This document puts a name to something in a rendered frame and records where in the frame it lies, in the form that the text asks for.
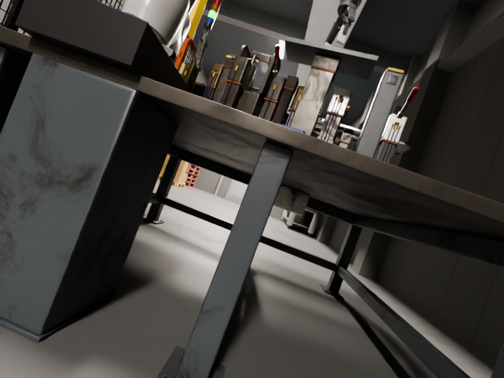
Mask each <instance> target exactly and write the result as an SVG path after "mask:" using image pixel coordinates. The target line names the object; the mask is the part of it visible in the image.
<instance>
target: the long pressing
mask: <svg viewBox="0 0 504 378"><path fill-rule="evenodd" d="M193 89H198V90H199V91H201V90H203V89H205V90H206V84H204V83H201V82H195V84H194V86H193ZM324 121H325V119H324V118H320V117H319V118H318V121H317V124H320V125H323V123H324ZM317 124H316V127H315V129H314V131H316V132H319V133H320V131H321V129H322V126H319V125H317ZM337 129H338V130H340V131H344V130H345V131H350V132H353V134H355V135H358V136H360V133H361V131H362V129H359V128H357V127H352V126H349V125H346V124H341V123H340V124H339V125H338V128H337ZM340 131H336V134H335V136H337V138H339V139H340V138H341V135H342V133H343V132H340ZM358 139H359V137H357V136H353V135H352V139H351V141H350V142H352V143H356V144H357V142H358ZM408 149H410V144H409V143H408V142H404V141H401V140H400V142H399V144H398V145H397V148H396V151H395V153H394V154H395V155H401V154H403V153H404V152H405V151H407V150H408Z"/></svg>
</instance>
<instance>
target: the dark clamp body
mask: <svg viewBox="0 0 504 378"><path fill-rule="evenodd" d="M286 81H287V78H285V77H282V76H276V77H274V76H273V77H272V80H271V83H270V86H269V87H268V91H267V93H266V96H265V98H264V100H265V103H264V105H263V107H262V111H261V113H260V115H259V118H261V119H265V120H267V121H270V122H272V120H273V118H274V115H275V112H276V109H277V108H278V104H279V102H280V99H281V96H282V94H283V92H284V86H285V83H286Z"/></svg>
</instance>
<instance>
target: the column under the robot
mask: <svg viewBox="0 0 504 378"><path fill-rule="evenodd" d="M177 129H178V125H177V124H176V123H175V122H174V121H173V120H172V119H171V118H170V117H168V116H167V115H166V114H165V113H163V112H162V111H161V110H160V109H158V108H157V107H156V106H155V105H154V104H153V103H152V102H151V101H149V100H148V99H147V98H146V97H144V96H143V95H142V94H141V93H139V92H138V91H137V90H136V89H134V88H130V87H128V86H126V85H122V84H119V83H117V82H113V81H111V80H109V79H105V78H103V77H100V76H97V75H94V74H92V73H89V72H86V71H84V70H80V69H78V68H75V67H72V66H70V65H67V64H63V63H61V62H59V61H55V60H53V59H51V58H47V57H44V56H42V55H38V54H36V53H33V54H32V56H31V59H30V62H29V63H28V67H27V68H26V71H25V74H24V76H23V78H22V82H21V83H20V86H19V89H18V91H17V93H16V97H15V98H14V101H13V104H12V106H11V108H10V111H9V113H8V115H7V118H6V121H5V123H4V126H3V128H2V130H1V133H0V326H3V327H5V328H6V329H9V330H11V331H13V332H16V333H17V334H19V335H22V336H24V337H26V338H29V339H31V340H33V341H35V342H37V343H38V342H40V341H42V340H43V339H45V338H47V337H48V336H50V335H51V334H53V333H54V332H57V331H58V330H59V329H61V328H63V327H64V326H66V325H67V324H69V323H71V322H73V321H74V320H76V319H77V318H79V317H81V316H82V315H83V314H85V313H87V312H89V311H90V310H92V309H93V308H95V307H97V306H98V305H100V304H101V303H103V302H105V301H106V300H108V299H110V298H111V297H113V296H114V295H115V294H116V292H114V291H115V288H116V285H117V283H118V281H119V278H120V275H121V273H122V270H123V268H124V265H125V262H126V260H127V258H128V254H129V252H130V250H131V247H132V244H133V243H134V239H135V237H136V234H137V231H138V229H139V227H140V224H141V221H142V219H143V215H144V214H145V211H146V208H147V206H148V204H149V200H150V198H151V196H152V193H153V190H154V188H155V185H156V183H157V180H158V177H159V175H160V173H161V170H162V167H163V165H164V161H165V160H166V157H167V154H168V152H169V150H170V146H171V144H172V142H173V139H174V136H175V134H176V131H177Z"/></svg>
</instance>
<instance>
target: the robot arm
mask: <svg viewBox="0 0 504 378"><path fill-rule="evenodd" d="M196 2H197V0H125V2H124V6H123V8H122V10H121V11H123V12H125V13H127V14H130V15H132V16H134V17H137V18H139V19H141V20H145V21H146V22H148V23H149V25H150V26H151V28H152V30H153V31H154V33H155V34H156V36H157V38H158V39H159V41H160V42H161V44H162V46H163V48H164V49H165V50H166V52H167V54H168V56H169V57H170V58H171V60H172V61H174V60H175V59H176V56H177V55H178V54H179V50H180V48H181V47H182V44H183V42H184V40H185V38H186V36H187V33H188V31H189V29H190V27H191V21H190V17H189V14H190V12H191V10H192V9H193V7H194V5H195V4H196ZM361 2H362V0H339V6H338V8H337V13H338V16H339V17H338V18H337V21H336V22H334V25H333V26H332V28H331V31H330V32H329V34H328V37H327V38H326V40H325V43H324V44H325V45H329V46H331V45H332V42H333V41H334V39H335V37H336V36H337V34H338V32H339V31H340V33H339V35H338V37H337V42H338V43H339V44H342V45H343V44H344V41H345V39H346V36H347V33H348V31H349V29H350V28H349V27H350V26H351V23H353V22H354V21H355V15H356V9H357V8H358V7H359V6H360V4H361ZM339 27H340V28H339Z"/></svg>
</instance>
